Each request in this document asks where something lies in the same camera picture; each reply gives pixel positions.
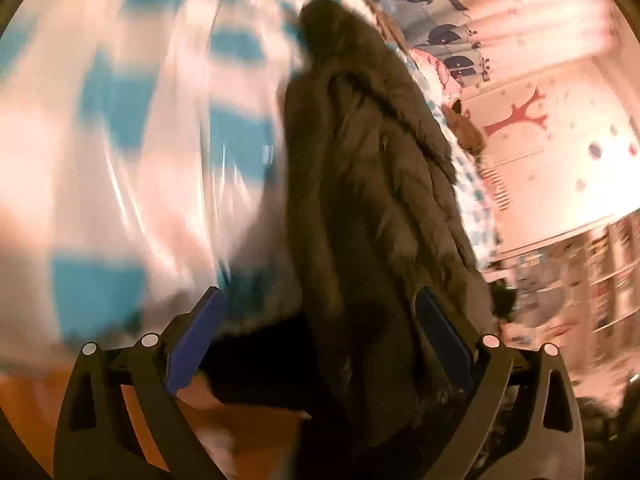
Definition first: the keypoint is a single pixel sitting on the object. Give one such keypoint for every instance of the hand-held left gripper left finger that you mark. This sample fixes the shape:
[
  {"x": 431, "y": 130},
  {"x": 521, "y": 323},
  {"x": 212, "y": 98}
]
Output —
[{"x": 195, "y": 340}]

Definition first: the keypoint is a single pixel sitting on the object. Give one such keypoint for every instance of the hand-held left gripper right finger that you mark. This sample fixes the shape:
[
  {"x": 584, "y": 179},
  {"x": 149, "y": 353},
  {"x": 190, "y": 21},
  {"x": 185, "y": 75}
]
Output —
[{"x": 445, "y": 342}]

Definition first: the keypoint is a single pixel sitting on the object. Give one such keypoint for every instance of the dark green puffer jacket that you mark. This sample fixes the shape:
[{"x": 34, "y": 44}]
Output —
[{"x": 365, "y": 200}]

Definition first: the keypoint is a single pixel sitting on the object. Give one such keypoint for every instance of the red striped cloth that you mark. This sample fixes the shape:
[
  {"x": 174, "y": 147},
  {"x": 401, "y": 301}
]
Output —
[{"x": 497, "y": 187}]

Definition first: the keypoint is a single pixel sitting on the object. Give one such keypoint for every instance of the cluttered white shelf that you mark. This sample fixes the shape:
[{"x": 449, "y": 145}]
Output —
[{"x": 610, "y": 270}]

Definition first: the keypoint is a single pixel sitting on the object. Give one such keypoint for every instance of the blue white checkered bed sheet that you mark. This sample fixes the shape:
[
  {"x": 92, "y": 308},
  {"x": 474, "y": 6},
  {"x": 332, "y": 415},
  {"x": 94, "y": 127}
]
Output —
[{"x": 125, "y": 160}]

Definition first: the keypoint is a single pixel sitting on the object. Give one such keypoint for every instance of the brown plush toy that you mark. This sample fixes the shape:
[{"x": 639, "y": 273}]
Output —
[{"x": 465, "y": 132}]

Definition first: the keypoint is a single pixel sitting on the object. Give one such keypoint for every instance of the pink white cloth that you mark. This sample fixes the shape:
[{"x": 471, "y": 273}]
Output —
[{"x": 440, "y": 70}]

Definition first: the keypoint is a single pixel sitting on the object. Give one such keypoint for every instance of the whale print curtain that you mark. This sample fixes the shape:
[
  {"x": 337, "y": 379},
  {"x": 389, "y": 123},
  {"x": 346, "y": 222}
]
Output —
[{"x": 440, "y": 35}]

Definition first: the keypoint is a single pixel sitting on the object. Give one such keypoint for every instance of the red tree wall sticker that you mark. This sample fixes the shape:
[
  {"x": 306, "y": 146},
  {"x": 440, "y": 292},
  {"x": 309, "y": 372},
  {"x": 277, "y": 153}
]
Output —
[{"x": 520, "y": 115}]

